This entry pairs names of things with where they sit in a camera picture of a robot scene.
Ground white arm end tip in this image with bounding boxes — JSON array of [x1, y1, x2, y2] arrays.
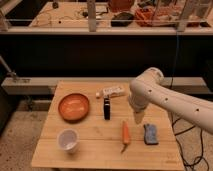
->
[[134, 111, 145, 124]]

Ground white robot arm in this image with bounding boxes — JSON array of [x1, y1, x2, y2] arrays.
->
[[128, 67, 213, 134]]

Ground black upright eraser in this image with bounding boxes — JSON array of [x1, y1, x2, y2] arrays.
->
[[103, 98, 110, 120]]

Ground orange toy carrot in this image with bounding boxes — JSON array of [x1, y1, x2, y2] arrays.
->
[[121, 121, 131, 152]]

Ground blue sponge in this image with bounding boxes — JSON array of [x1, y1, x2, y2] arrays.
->
[[144, 124, 158, 145]]

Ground white glue tube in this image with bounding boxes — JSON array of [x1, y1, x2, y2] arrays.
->
[[95, 86, 125, 98]]

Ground orange plate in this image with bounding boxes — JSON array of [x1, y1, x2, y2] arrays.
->
[[58, 93, 89, 121]]

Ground white cup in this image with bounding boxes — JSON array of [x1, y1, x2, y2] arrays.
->
[[57, 129, 78, 154]]

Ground black bag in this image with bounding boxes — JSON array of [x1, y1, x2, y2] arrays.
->
[[111, 12, 134, 27]]

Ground orange tool case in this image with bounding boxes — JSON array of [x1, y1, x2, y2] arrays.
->
[[134, 5, 204, 28]]

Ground black floor cables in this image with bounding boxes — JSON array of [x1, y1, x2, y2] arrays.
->
[[171, 114, 213, 171]]

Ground metal frame post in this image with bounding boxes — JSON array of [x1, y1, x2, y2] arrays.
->
[[87, 0, 96, 32]]

